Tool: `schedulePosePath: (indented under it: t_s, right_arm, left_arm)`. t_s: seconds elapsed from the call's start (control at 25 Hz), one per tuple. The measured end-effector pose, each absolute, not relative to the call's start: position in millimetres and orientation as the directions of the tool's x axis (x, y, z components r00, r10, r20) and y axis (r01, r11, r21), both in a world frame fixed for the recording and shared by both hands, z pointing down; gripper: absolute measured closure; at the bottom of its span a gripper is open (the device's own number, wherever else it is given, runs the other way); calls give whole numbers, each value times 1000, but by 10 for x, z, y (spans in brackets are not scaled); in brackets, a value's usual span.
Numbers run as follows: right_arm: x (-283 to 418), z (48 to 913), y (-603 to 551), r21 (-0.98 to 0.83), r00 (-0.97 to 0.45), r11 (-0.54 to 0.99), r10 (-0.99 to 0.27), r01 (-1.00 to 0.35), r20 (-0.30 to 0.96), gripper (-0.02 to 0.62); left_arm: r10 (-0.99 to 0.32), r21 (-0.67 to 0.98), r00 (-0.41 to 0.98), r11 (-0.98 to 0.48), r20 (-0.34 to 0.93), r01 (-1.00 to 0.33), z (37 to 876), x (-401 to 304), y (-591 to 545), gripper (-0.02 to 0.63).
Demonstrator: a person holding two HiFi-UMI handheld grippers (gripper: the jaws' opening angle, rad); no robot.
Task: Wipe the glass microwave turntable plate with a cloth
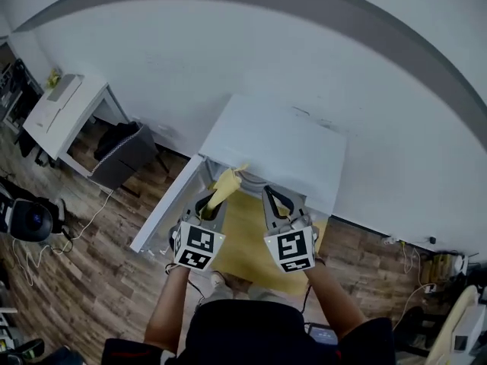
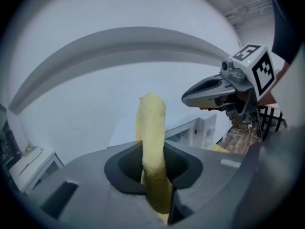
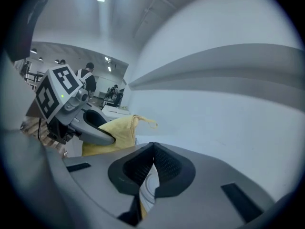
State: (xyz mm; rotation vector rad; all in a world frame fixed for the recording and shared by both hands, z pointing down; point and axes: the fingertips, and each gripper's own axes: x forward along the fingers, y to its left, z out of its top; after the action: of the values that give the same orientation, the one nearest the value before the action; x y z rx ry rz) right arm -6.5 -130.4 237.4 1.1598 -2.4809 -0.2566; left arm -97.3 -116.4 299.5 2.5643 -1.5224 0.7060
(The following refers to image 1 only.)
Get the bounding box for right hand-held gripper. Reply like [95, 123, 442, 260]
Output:
[261, 185, 320, 275]

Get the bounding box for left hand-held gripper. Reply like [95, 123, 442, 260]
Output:
[169, 189, 229, 272]

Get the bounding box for yellow cloth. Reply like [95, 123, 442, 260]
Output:
[201, 162, 250, 220]

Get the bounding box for person's right forearm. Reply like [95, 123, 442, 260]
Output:
[304, 260, 368, 340]

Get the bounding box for person's left forearm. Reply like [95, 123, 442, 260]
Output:
[143, 262, 191, 351]

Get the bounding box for white appliance door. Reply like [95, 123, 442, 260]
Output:
[129, 153, 208, 254]

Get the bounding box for white microwave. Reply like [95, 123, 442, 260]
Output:
[198, 93, 348, 224]

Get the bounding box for person's left leg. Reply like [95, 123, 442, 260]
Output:
[208, 270, 236, 300]

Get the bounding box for person's leg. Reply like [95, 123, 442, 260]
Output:
[247, 282, 285, 302]
[208, 270, 236, 300]

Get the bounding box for person's right leg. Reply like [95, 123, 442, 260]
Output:
[247, 282, 285, 302]

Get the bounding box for grey chair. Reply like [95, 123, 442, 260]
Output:
[88, 120, 159, 192]

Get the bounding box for black jacket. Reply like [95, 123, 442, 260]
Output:
[93, 121, 145, 163]

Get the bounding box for black screen device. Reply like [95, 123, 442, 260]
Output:
[306, 321, 339, 346]

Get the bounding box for person's black shirt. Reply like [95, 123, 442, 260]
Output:
[101, 298, 396, 365]

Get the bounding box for white desk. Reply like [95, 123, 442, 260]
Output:
[21, 73, 132, 178]

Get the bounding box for brown cardboard box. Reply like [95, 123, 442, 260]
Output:
[422, 252, 469, 285]

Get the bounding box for white pod-shaped device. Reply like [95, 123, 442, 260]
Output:
[0, 192, 55, 243]

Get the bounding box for white flat sheet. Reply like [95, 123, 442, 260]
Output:
[29, 96, 68, 133]

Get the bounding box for flat white box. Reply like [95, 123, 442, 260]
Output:
[46, 73, 84, 103]

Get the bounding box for beige curved board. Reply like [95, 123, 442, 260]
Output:
[437, 284, 483, 359]

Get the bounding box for yellow bananas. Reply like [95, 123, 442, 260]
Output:
[45, 68, 62, 90]

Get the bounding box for small white screen device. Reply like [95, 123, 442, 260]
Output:
[452, 332, 469, 354]

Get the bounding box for black equipment rack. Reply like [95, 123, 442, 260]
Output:
[0, 57, 43, 132]

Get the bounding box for white floor cable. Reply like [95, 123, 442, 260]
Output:
[12, 188, 115, 289]

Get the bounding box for black metal frame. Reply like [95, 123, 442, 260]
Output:
[394, 305, 438, 357]

